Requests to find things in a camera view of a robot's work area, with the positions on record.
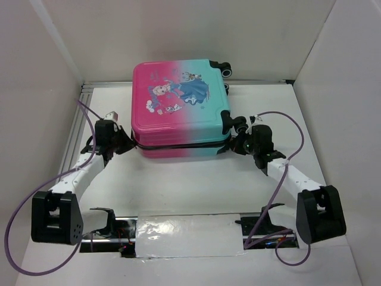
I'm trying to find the pink hard-shell suitcase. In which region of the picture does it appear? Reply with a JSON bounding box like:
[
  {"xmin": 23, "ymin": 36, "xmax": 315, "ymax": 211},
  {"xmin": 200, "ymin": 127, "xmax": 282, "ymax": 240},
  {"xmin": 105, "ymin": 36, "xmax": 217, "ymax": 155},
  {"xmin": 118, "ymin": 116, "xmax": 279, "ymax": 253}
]
[{"xmin": 131, "ymin": 59, "xmax": 248, "ymax": 158}]

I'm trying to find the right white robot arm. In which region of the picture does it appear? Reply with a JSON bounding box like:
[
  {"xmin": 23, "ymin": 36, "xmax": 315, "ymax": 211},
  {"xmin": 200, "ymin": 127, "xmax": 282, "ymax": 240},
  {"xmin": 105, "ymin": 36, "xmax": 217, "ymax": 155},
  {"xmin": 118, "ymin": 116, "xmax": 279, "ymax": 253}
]
[{"xmin": 230, "ymin": 125, "xmax": 346, "ymax": 248}]

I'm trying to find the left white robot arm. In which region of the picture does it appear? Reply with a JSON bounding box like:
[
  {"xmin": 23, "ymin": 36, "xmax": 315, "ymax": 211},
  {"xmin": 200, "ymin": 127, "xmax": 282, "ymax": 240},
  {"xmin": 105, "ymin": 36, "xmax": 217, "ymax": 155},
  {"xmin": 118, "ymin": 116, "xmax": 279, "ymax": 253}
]
[{"xmin": 31, "ymin": 111, "xmax": 135, "ymax": 245}]

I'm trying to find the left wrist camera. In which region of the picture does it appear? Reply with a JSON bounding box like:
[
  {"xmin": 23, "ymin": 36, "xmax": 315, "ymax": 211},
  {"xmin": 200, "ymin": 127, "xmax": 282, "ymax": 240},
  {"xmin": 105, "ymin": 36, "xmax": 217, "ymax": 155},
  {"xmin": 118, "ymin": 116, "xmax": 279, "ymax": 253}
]
[{"xmin": 104, "ymin": 111, "xmax": 118, "ymax": 122}]

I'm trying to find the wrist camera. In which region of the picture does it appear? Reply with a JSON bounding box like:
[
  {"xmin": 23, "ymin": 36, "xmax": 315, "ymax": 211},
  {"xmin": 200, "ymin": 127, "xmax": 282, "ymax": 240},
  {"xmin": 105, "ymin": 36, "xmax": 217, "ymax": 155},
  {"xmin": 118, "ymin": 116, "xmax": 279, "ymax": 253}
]
[
  {"xmin": 104, "ymin": 111, "xmax": 118, "ymax": 122},
  {"xmin": 246, "ymin": 114, "xmax": 263, "ymax": 133}
]

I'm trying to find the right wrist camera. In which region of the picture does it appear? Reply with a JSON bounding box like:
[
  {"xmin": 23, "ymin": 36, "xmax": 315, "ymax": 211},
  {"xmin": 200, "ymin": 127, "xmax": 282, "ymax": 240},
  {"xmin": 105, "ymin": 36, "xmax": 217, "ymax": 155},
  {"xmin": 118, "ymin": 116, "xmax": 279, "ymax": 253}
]
[{"xmin": 246, "ymin": 114, "xmax": 263, "ymax": 133}]

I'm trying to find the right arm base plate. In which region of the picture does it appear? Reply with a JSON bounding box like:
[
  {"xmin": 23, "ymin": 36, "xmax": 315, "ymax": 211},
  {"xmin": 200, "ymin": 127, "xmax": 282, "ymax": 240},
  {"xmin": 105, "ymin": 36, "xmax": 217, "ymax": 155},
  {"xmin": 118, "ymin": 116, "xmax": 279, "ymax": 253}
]
[{"xmin": 235, "ymin": 212, "xmax": 299, "ymax": 250}]

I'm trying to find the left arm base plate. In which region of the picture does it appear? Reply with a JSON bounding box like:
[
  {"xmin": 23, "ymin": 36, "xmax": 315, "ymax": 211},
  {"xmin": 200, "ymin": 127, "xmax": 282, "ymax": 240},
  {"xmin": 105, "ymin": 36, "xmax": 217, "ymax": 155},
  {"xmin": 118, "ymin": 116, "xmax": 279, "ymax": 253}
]
[{"xmin": 79, "ymin": 217, "xmax": 138, "ymax": 259}]

